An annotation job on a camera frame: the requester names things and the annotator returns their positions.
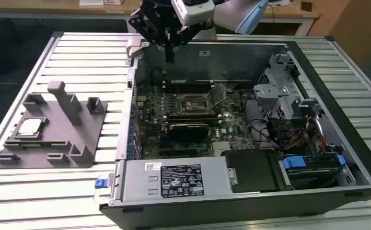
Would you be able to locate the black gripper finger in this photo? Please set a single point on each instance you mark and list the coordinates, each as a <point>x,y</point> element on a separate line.
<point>147,28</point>
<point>188,33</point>

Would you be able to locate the metal locking lever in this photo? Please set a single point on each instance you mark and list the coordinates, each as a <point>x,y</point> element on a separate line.
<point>220,102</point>
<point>178,87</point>

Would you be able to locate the silver CPU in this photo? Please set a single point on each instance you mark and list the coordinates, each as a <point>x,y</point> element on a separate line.
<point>30,125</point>

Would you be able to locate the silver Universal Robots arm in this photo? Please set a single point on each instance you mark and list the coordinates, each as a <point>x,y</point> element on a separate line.
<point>227,12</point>

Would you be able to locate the CPU socket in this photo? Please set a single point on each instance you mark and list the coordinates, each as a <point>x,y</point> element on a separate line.
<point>191,105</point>

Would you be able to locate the grey case hinge latch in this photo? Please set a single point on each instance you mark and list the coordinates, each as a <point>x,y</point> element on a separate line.
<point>132,48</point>

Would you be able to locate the white printed box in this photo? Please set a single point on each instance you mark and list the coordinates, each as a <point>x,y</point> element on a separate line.
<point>114,2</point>

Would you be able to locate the white paper sheet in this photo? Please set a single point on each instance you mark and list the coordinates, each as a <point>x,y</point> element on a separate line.
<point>91,2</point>

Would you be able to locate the black RAM slots row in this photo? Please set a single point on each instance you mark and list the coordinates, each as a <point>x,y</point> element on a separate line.
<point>186,87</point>
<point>191,119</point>

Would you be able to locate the silver drive cage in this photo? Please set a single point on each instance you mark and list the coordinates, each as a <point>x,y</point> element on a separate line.
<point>278,79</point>

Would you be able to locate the wooden desk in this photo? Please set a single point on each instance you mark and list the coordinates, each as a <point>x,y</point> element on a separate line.
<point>298,13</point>

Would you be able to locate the small brown box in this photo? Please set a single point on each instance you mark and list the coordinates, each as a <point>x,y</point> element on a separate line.
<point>306,6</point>

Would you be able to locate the black graphics card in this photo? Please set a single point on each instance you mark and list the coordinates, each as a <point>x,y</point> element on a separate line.
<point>188,131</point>

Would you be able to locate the green motherboard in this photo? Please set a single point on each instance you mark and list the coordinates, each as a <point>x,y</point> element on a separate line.
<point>234,134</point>

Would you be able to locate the white finned heatsink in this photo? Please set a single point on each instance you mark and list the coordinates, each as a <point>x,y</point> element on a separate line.
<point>220,147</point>

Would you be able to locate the black expansion slot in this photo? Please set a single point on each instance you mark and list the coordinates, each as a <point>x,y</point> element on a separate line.
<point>175,152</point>

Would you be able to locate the grey parts rack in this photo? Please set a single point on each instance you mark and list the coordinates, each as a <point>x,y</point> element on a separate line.
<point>58,134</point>

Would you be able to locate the wooden cabinet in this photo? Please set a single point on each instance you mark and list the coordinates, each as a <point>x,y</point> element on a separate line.
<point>358,28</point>

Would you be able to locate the silver power supply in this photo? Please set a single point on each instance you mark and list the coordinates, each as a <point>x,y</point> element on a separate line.
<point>134,179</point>

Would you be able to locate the hard disk in blue carrier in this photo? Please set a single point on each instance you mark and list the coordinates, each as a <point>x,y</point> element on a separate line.
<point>294,163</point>

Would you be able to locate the blue case latch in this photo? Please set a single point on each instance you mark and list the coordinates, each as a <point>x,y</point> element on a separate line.
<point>100,183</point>

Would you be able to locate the black open PC case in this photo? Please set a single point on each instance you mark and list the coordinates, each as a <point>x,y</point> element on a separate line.
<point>204,210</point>

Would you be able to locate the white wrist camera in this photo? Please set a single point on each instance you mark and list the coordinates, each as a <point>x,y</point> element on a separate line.
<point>195,12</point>

